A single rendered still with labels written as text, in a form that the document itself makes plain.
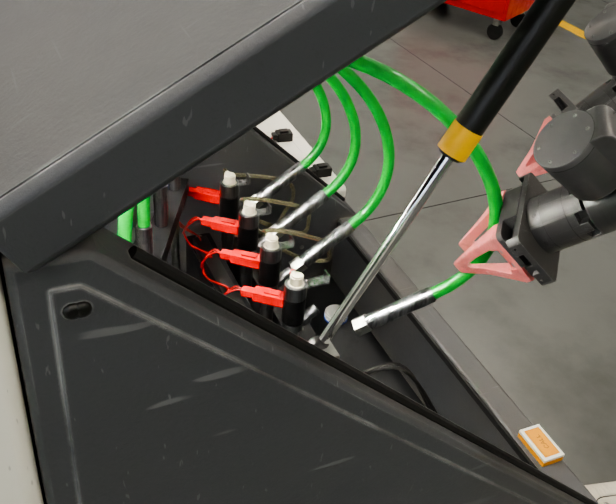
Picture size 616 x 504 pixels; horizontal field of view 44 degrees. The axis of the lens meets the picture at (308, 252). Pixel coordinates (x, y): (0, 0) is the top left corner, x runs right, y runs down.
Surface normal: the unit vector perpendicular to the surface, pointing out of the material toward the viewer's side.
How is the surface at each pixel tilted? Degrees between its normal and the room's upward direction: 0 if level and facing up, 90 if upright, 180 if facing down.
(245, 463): 90
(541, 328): 0
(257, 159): 90
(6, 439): 90
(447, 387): 90
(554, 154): 53
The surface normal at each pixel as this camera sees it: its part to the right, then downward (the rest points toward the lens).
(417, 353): -0.91, 0.18
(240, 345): 0.40, 0.57
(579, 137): -0.72, -0.44
